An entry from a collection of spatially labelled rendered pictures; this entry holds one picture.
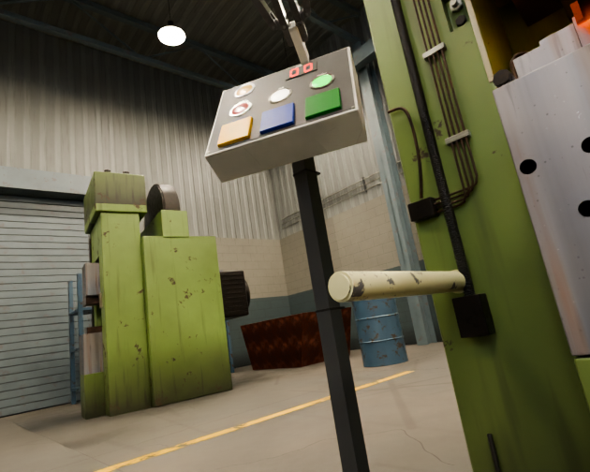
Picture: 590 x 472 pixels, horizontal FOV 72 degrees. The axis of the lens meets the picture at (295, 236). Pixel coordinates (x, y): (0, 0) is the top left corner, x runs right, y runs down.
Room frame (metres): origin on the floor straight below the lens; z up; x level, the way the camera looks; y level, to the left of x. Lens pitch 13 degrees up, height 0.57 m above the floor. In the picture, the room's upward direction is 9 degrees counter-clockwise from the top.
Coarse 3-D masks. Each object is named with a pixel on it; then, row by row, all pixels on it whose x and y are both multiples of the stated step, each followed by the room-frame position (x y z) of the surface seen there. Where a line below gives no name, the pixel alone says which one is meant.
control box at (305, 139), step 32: (320, 64) 0.83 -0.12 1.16; (352, 64) 0.81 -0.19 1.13; (224, 96) 0.91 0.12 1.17; (256, 96) 0.86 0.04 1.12; (288, 96) 0.81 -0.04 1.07; (352, 96) 0.73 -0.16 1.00; (256, 128) 0.78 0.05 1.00; (288, 128) 0.74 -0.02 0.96; (320, 128) 0.74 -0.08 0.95; (352, 128) 0.74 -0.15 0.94; (224, 160) 0.81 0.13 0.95; (256, 160) 0.81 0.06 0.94; (288, 160) 0.81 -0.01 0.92
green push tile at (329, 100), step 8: (336, 88) 0.75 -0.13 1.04; (312, 96) 0.76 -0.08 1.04; (320, 96) 0.75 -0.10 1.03; (328, 96) 0.74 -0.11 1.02; (336, 96) 0.73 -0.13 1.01; (312, 104) 0.75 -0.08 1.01; (320, 104) 0.74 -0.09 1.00; (328, 104) 0.73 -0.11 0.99; (336, 104) 0.72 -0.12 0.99; (312, 112) 0.73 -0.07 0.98; (320, 112) 0.72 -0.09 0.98; (328, 112) 0.72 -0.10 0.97
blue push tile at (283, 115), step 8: (288, 104) 0.78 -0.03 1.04; (264, 112) 0.79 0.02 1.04; (272, 112) 0.78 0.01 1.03; (280, 112) 0.77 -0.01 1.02; (288, 112) 0.76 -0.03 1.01; (264, 120) 0.78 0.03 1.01; (272, 120) 0.77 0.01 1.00; (280, 120) 0.76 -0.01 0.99; (288, 120) 0.75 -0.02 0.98; (264, 128) 0.76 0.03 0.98; (272, 128) 0.76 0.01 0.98
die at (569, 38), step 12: (576, 24) 0.59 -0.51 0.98; (588, 24) 0.58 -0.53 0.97; (552, 36) 0.61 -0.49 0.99; (564, 36) 0.60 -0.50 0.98; (576, 36) 0.59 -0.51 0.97; (588, 36) 0.58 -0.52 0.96; (540, 48) 0.62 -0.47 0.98; (552, 48) 0.61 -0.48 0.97; (564, 48) 0.60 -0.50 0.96; (576, 48) 0.59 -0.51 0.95; (516, 60) 0.65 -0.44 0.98; (528, 60) 0.64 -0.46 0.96; (540, 60) 0.63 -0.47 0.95; (552, 60) 0.62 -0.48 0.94; (528, 72) 0.64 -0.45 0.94
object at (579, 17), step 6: (582, 0) 0.52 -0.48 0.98; (588, 0) 0.52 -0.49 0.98; (570, 6) 0.57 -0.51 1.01; (576, 6) 0.57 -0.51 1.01; (582, 6) 0.53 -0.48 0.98; (588, 6) 0.53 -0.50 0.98; (576, 12) 0.57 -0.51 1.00; (582, 12) 0.55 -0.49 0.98; (588, 12) 0.55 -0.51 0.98; (576, 18) 0.57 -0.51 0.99; (582, 18) 0.57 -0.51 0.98; (588, 18) 0.56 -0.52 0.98
